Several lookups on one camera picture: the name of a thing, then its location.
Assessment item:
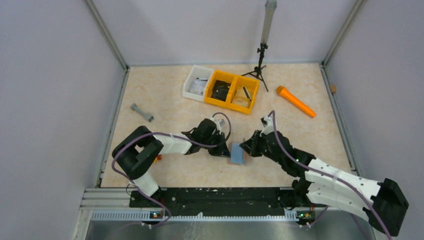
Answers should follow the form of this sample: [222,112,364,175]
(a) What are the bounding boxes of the brown leather card holder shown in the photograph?
[227,138,253,166]

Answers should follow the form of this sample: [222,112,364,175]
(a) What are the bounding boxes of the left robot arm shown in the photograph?
[111,117,231,197]

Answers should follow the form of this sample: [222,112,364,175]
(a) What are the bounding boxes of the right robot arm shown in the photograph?
[240,130,409,237]

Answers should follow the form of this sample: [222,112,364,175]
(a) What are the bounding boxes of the black card in bin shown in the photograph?
[211,80,231,102]

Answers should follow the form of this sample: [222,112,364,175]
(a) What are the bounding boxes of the yellow double plastic bin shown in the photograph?
[204,70,260,115]

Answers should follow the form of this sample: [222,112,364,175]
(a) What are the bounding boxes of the yellow toy car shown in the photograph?
[154,155,162,163]

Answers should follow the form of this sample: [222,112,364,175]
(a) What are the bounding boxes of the papers in white bin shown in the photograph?
[188,77,209,96]

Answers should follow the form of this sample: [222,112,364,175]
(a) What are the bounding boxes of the white plastic bin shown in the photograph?
[182,65,215,102]

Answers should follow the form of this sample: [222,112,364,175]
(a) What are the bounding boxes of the grey dumbbell-shaped part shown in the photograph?
[130,103,154,123]

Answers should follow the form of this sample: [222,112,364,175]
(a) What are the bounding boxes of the black tripod with grey pole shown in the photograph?
[242,0,278,92]

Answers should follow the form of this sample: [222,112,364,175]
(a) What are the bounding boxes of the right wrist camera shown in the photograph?
[260,115,274,136]

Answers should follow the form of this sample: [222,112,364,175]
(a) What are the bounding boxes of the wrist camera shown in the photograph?
[260,115,274,136]
[210,117,226,132]

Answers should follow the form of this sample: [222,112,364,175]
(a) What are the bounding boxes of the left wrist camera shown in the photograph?
[210,117,226,132]

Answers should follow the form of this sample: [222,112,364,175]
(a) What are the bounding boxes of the orange plastic cone handle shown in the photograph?
[276,85,316,118]

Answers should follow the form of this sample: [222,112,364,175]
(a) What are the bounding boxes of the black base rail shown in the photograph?
[129,187,297,217]

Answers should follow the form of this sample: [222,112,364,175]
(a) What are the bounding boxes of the white cable duct strip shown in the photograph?
[91,210,299,222]

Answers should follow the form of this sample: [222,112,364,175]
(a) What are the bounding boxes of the small tan wall block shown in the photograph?
[329,84,337,94]

